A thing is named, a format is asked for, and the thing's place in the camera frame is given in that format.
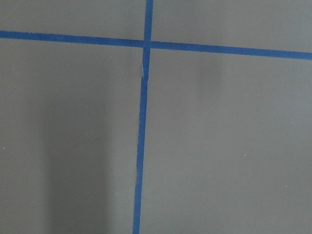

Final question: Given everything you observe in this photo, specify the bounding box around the lengthwise blue tape strip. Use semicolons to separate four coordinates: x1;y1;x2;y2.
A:
132;0;154;234

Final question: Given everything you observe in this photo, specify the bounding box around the long crosswise blue tape strip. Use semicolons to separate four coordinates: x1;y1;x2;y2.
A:
0;30;312;60

